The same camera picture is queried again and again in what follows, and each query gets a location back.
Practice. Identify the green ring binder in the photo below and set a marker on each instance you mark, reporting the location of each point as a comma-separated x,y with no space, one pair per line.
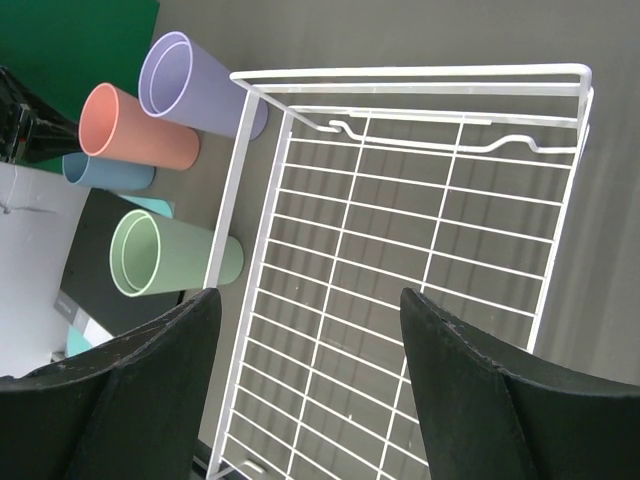
61,50

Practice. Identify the white wire dish rack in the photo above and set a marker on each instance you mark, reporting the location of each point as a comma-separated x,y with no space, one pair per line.
454,181

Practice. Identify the blue cup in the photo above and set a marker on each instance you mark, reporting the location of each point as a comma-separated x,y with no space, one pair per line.
95,172

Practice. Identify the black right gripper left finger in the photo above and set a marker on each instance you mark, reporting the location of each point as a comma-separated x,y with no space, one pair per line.
129,408

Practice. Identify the dark green cup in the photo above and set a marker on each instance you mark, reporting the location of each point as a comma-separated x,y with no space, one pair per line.
152,254

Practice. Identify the pink cup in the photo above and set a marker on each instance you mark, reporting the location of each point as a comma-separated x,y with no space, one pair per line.
113,125

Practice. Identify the purple cup front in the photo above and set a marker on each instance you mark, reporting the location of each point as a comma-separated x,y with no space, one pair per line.
182,83

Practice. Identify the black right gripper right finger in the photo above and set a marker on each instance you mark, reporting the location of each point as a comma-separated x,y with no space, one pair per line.
489,410

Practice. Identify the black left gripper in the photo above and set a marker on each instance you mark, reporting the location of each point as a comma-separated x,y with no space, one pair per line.
31,130

